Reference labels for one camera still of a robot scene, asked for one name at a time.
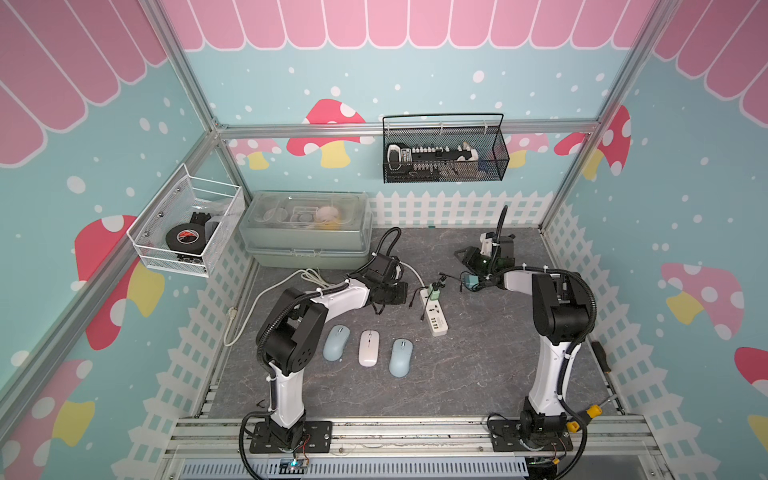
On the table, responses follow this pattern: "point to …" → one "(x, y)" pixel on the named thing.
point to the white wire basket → (217, 206)
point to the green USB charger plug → (434, 294)
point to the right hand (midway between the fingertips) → (457, 253)
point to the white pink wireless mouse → (369, 348)
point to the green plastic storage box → (307, 229)
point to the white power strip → (435, 314)
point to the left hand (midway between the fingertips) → (405, 298)
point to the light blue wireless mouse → (335, 343)
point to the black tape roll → (186, 237)
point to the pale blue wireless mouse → (400, 360)
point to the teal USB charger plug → (471, 280)
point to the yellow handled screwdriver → (586, 416)
